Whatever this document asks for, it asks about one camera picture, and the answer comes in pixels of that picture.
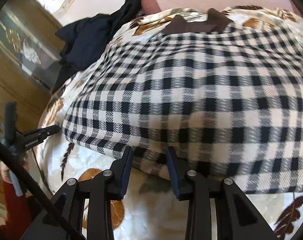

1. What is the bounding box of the black garment under pillow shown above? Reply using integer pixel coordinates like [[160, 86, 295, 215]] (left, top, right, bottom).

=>
[[110, 0, 142, 30]]

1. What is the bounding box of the wooden wardrobe with glass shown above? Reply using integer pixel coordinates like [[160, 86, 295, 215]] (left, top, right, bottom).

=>
[[0, 0, 66, 230]]

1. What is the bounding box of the dark navy garment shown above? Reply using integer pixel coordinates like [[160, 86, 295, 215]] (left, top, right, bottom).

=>
[[52, 14, 119, 92]]

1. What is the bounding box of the black white checkered coat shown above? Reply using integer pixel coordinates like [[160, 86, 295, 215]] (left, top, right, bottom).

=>
[[62, 9, 303, 193]]

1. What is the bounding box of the leaf patterned plush blanket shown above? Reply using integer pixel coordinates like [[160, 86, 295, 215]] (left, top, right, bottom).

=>
[[34, 5, 303, 239]]

